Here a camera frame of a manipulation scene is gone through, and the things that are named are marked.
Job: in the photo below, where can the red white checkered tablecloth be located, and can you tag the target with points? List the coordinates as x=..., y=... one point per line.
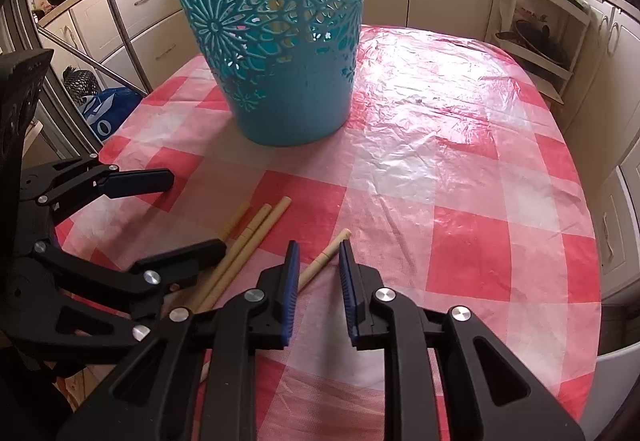
x=450, y=221

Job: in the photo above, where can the white drawer cabinet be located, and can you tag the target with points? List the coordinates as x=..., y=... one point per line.
x=610, y=131

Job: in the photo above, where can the white wooden step shelf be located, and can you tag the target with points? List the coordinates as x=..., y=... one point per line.
x=575, y=21

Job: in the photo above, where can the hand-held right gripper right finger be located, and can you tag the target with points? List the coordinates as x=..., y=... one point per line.
x=347, y=291

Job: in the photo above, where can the blue white plastic bag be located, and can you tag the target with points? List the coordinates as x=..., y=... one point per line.
x=110, y=113

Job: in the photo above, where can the wooden chopstick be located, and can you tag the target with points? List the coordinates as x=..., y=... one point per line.
x=267, y=226
x=239, y=218
x=255, y=226
x=325, y=256

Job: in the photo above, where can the dark frying pan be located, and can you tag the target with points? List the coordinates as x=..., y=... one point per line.
x=537, y=43

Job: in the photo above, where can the white refrigerator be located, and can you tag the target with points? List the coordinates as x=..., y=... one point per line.
x=615, y=391

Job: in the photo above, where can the black white patterned bag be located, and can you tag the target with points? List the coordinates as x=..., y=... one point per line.
x=80, y=83

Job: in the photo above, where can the teal perforated plastic basket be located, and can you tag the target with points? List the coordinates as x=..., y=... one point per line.
x=290, y=106

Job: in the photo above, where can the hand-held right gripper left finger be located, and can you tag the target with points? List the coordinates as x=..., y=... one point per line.
x=292, y=291

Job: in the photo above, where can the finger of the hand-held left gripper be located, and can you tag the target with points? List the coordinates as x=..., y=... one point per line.
x=192, y=253
x=140, y=181

